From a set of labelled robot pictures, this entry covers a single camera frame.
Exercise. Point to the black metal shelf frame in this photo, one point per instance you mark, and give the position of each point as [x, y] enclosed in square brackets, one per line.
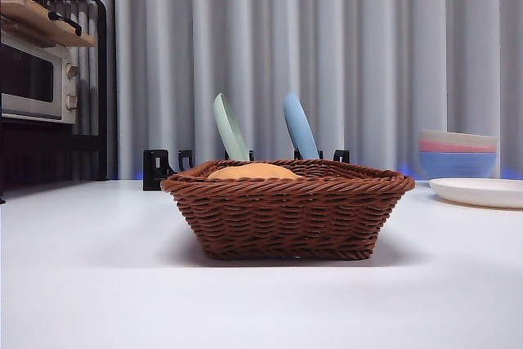
[102, 79]

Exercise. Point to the white bowl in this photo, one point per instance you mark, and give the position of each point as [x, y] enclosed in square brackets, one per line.
[457, 136]

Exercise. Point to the grey curtain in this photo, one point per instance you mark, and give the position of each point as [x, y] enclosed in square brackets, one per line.
[367, 38]

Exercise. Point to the light blue plate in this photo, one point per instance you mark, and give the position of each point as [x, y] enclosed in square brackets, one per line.
[300, 128]

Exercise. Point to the white toaster oven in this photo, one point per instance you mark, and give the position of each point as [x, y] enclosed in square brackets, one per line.
[32, 79]

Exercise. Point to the tan toy potato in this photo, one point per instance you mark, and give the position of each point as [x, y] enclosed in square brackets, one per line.
[257, 172]

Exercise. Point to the white plate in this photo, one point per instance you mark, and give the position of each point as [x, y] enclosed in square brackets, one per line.
[482, 190]

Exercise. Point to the pale green plate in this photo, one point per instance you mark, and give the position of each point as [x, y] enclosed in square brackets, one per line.
[229, 132]

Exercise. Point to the black plate rack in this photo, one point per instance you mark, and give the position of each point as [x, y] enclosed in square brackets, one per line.
[157, 169]

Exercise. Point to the brown wicker basket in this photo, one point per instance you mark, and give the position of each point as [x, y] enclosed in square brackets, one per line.
[286, 218]

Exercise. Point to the pink bowl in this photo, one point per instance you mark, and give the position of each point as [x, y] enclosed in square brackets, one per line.
[457, 147]

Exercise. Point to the blue bowl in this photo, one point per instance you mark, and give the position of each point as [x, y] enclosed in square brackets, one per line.
[457, 164]

